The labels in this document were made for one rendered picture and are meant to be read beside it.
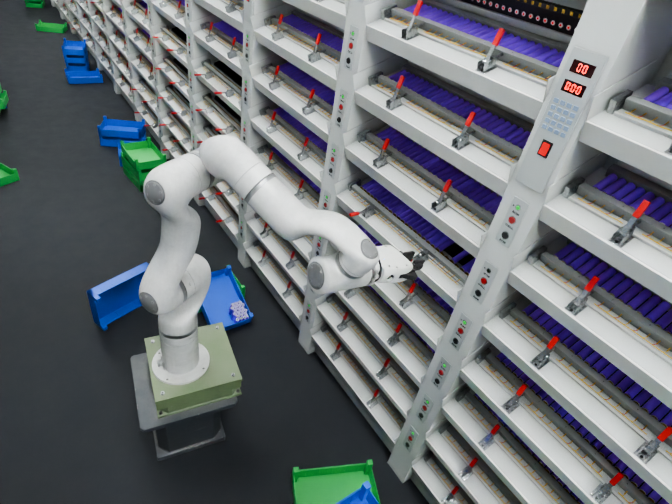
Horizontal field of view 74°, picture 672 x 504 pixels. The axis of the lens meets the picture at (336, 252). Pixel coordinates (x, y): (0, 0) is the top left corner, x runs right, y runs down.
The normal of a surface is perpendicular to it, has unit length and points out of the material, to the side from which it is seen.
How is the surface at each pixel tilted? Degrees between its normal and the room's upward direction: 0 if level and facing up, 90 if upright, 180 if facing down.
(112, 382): 0
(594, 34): 90
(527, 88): 19
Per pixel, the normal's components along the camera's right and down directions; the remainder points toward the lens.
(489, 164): -0.13, -0.66
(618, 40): -0.82, 0.24
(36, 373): 0.15, -0.79
